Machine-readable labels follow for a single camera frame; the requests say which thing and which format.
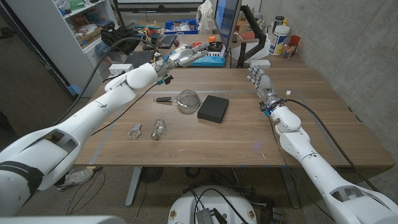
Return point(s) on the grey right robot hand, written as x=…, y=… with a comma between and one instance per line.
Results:
x=264, y=85

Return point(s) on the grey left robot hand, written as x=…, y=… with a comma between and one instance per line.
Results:
x=183, y=57

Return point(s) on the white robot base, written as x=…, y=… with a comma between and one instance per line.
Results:
x=186, y=205

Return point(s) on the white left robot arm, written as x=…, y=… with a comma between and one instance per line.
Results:
x=77, y=121

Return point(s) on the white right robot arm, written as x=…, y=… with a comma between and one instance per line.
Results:
x=317, y=174

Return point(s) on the black photo album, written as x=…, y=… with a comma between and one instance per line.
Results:
x=213, y=109

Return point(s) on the red-orange toy block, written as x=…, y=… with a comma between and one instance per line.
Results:
x=196, y=44

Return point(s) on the white box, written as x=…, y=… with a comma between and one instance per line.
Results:
x=261, y=64

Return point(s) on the black computer keyboard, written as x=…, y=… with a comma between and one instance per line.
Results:
x=167, y=41

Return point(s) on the right wrist connector lead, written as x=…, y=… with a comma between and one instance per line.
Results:
x=288, y=92

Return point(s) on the blue toy piano keyboard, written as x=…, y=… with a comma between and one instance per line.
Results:
x=214, y=62

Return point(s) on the orange cube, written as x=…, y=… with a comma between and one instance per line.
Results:
x=212, y=39

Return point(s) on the black bowl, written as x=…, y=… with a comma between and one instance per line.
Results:
x=216, y=46

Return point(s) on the blue plastic bin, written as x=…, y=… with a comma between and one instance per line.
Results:
x=192, y=23

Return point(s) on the grey computer mouse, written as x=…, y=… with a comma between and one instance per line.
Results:
x=146, y=47

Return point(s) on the colourful toy vehicle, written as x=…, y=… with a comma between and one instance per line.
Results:
x=152, y=31

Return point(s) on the black laptop keyboard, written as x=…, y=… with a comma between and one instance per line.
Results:
x=138, y=58

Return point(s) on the white plastic bag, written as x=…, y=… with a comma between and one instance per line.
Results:
x=205, y=17

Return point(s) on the white wipes canister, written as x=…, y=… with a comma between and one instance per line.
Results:
x=279, y=40

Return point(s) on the red notebook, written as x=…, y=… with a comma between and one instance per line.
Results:
x=247, y=36

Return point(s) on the red cup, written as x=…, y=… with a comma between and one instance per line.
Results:
x=295, y=40

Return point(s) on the computer monitor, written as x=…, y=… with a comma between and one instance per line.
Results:
x=227, y=18

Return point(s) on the small cardboard box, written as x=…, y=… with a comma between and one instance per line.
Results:
x=242, y=27

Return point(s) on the white power strip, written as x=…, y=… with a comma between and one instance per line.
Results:
x=119, y=68

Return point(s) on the bottle with black lid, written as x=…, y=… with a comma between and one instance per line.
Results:
x=278, y=21

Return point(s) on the black bag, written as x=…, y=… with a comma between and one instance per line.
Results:
x=121, y=34

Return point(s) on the yellow bottle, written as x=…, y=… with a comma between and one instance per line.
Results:
x=285, y=22

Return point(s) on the clear glass jar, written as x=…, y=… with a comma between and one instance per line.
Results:
x=158, y=129

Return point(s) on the blue cloth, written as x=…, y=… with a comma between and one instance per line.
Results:
x=101, y=49

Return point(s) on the silver metal clip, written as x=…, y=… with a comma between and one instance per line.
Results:
x=137, y=127

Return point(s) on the cardboard box on shelf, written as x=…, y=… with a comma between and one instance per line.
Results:
x=90, y=36

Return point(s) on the grey table leg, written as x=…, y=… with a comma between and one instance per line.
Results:
x=133, y=186
x=290, y=189

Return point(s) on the black round fan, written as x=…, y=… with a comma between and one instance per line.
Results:
x=151, y=175

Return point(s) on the white shelf unit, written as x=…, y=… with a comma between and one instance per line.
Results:
x=46, y=37

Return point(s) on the grey sneaker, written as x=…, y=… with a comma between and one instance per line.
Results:
x=77, y=177

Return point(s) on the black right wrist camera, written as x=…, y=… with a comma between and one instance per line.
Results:
x=263, y=107

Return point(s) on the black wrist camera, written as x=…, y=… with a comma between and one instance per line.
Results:
x=168, y=79
x=263, y=107

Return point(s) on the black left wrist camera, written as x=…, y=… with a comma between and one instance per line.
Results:
x=168, y=79

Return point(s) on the black board frame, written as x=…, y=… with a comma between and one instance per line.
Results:
x=158, y=7

